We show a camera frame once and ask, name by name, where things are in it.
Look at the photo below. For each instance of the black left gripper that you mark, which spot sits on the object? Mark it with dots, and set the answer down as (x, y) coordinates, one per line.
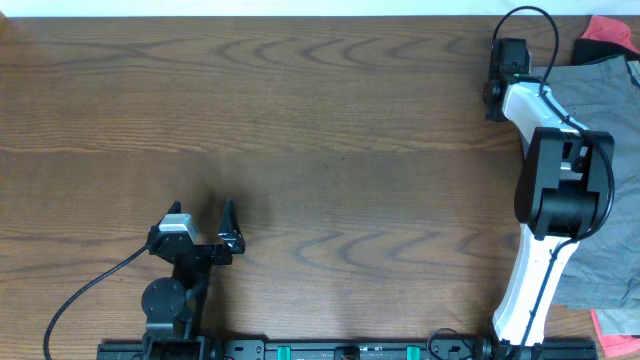
(231, 235)

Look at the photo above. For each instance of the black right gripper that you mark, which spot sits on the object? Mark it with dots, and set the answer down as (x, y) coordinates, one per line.
(496, 117)

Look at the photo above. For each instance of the grey shorts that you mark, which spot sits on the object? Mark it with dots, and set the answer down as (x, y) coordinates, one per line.
(603, 273)

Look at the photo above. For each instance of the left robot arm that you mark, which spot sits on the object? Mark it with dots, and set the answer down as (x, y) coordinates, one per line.
(174, 305)

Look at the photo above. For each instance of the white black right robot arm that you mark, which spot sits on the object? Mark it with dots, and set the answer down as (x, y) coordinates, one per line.
(564, 195)

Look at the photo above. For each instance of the black cloth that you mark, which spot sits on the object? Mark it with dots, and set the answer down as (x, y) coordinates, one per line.
(586, 52)

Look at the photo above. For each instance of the red cloth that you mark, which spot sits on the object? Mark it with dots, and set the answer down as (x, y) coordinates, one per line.
(604, 29)

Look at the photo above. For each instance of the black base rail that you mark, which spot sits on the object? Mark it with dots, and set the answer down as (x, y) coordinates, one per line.
(350, 351)

